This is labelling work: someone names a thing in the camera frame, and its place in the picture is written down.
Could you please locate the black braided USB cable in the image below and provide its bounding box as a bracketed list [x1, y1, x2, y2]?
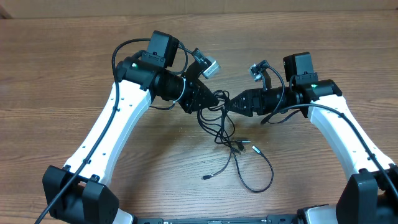
[201, 145, 275, 194]

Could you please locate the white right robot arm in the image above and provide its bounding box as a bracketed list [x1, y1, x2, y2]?
[226, 52, 397, 223]

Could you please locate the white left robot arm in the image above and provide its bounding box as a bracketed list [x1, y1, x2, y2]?
[42, 31, 220, 223]

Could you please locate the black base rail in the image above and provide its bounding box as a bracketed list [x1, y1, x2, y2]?
[132, 214, 305, 224]

